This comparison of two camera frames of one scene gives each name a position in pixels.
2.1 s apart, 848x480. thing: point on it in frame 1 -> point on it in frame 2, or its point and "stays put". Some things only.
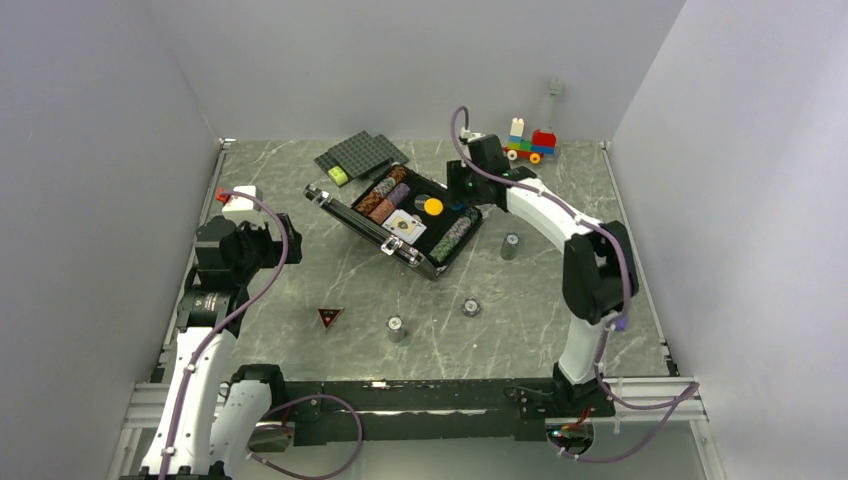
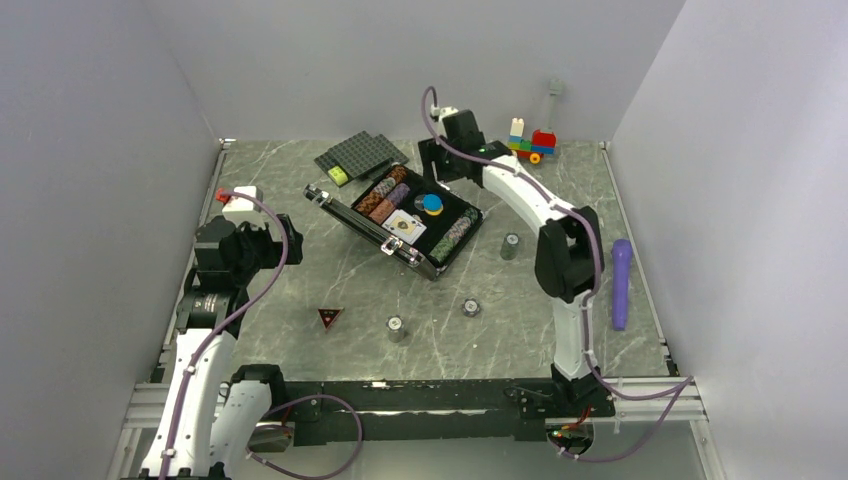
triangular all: x=329 y=316 stays put
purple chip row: x=398 y=193 stays put
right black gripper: x=456 y=170 -> x=430 y=151
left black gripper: x=274 y=248 stays put
